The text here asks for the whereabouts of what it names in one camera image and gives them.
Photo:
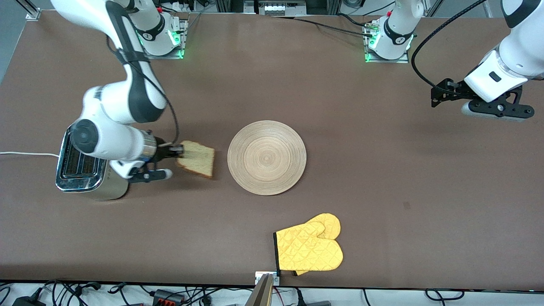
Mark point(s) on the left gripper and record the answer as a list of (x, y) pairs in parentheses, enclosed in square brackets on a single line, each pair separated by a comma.
[(454, 90)]

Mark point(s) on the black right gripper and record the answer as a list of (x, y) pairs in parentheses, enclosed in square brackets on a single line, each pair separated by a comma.
[(162, 151)]

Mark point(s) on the brown bread slice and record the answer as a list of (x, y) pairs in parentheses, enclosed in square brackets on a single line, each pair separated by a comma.
[(199, 159)]

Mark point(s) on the round wooden plate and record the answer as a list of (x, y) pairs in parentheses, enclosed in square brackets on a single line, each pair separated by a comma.
[(267, 158)]

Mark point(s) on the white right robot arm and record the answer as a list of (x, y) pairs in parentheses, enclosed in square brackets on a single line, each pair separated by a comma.
[(110, 140)]

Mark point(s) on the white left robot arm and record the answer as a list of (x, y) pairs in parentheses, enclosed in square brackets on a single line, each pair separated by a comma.
[(527, 46)]

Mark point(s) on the silver two-slot toaster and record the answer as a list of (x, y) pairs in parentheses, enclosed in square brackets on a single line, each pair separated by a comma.
[(85, 180)]

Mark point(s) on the black connector with orange tabs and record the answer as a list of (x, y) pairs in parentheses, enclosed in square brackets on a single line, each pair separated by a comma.
[(168, 296)]

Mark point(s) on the yellow quilted oven mitt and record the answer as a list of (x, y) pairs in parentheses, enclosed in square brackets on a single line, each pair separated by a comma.
[(330, 223), (306, 250)]

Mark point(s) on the white power strip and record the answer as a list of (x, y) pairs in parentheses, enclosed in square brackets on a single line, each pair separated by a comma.
[(278, 7)]

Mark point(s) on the black power adapter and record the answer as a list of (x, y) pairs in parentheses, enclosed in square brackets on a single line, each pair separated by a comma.
[(27, 301)]

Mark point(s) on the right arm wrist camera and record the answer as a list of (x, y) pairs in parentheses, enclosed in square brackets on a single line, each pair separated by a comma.
[(159, 174)]

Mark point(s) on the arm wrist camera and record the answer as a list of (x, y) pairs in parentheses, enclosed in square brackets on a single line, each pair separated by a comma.
[(497, 111), (159, 174)]

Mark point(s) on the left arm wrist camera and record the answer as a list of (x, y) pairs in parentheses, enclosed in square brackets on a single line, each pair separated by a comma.
[(497, 111)]

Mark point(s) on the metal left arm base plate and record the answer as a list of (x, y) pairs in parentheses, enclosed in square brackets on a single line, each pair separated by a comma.
[(386, 61)]

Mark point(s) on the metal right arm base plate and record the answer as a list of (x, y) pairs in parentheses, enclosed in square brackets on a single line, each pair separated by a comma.
[(184, 29)]

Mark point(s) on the small metal edge bracket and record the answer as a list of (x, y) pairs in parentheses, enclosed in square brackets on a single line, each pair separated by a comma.
[(276, 278)]

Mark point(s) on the beige camera post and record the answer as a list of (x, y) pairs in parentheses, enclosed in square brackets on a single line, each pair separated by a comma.
[(261, 295)]

